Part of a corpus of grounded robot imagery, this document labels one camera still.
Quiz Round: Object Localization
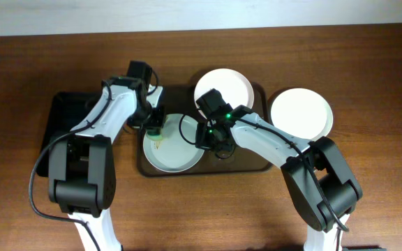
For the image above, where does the green yellow sponge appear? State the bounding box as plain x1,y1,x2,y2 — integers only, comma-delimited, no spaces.
146,128,163,142

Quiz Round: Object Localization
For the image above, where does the pale blue plate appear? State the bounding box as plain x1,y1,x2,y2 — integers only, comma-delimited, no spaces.
142,114,204,173

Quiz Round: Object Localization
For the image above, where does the white plate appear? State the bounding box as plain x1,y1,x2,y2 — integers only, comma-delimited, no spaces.
193,68,254,109
270,88,334,141

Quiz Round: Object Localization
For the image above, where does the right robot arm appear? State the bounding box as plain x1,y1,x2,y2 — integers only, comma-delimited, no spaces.
195,89,363,250

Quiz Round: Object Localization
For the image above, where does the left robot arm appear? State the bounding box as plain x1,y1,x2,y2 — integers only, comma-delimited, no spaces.
48,61,165,250

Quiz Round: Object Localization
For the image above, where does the brown plastic serving tray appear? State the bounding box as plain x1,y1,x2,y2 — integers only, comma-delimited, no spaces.
136,85,272,178

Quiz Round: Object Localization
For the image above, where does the black rectangular tray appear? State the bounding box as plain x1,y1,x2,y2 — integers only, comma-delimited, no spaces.
36,92,101,177

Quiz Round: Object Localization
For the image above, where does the white plate top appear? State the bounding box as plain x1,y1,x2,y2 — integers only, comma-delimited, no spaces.
193,68,254,109

